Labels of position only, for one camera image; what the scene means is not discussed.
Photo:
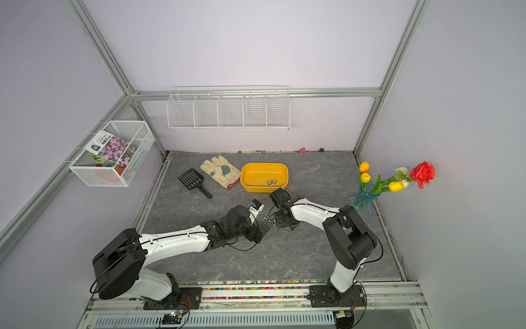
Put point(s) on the orange artificial tulip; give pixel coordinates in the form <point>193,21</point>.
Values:
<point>364,167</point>

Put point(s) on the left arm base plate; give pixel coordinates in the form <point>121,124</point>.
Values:
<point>181,299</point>

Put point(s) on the white wire wall shelf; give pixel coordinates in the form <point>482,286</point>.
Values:
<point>271,112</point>

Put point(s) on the aluminium frame rail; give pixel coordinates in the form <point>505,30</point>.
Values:
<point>256,91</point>

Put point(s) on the yellow plastic storage box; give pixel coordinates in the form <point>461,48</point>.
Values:
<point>254,177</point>

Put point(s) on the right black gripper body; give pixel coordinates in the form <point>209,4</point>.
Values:
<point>279,219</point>

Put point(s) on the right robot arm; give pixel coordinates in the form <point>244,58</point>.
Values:
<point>350,239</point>

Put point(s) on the black slotted scoop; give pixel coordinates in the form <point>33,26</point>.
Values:
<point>192,179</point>

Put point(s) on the white wire basket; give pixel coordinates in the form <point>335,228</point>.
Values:
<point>95,175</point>

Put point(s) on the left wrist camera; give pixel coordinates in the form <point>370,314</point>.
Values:
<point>255,208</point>

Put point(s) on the beige work glove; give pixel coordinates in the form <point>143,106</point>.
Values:
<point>221,171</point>

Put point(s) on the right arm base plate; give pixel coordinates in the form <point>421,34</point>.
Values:
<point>326,296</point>

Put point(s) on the yellow white artificial tulip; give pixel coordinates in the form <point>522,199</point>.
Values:
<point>398,186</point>

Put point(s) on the blue glass vase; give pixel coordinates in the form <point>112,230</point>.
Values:
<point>362,201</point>

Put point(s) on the purple flower seed packet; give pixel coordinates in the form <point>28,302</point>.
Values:
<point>109,150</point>

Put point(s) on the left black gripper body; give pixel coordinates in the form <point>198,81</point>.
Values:
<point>248,231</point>

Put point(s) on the red artificial rose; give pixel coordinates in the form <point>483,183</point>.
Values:
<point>423,174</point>

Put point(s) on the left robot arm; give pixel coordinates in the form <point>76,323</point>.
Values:
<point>122,266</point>

